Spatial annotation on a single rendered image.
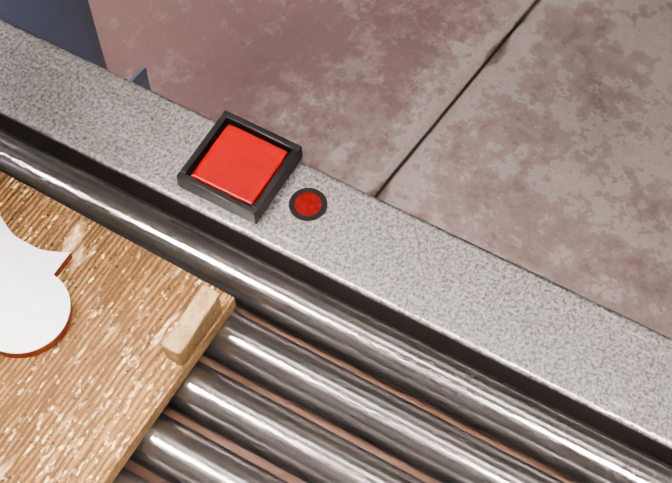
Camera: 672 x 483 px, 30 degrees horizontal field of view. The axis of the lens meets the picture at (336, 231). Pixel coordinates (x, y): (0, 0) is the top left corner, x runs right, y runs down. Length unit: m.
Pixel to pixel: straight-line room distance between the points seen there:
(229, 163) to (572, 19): 1.40
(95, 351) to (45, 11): 0.78
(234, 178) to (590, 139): 1.25
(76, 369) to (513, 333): 0.33
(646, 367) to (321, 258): 0.27
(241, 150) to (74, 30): 0.72
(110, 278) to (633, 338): 0.41
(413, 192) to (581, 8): 0.51
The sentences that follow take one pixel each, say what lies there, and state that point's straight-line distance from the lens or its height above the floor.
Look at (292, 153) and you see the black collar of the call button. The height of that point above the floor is 0.93.
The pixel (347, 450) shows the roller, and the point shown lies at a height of 0.92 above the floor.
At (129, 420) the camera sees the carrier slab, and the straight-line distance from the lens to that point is 0.94.
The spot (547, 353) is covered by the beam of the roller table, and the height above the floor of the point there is 0.91.
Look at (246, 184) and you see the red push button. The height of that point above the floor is 0.93.
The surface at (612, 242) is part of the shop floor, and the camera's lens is 2.11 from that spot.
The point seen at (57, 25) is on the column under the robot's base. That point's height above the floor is 0.51.
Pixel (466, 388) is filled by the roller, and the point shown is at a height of 0.92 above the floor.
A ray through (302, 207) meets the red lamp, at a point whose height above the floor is 0.92.
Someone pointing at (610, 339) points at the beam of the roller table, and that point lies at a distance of 1.00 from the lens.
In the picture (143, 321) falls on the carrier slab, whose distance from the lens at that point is 0.97.
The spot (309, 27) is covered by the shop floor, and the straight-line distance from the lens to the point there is 2.32.
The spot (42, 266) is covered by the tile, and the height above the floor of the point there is 0.95.
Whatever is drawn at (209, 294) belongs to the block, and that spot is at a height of 0.96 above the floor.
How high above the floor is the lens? 1.80
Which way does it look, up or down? 60 degrees down
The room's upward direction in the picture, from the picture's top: 1 degrees counter-clockwise
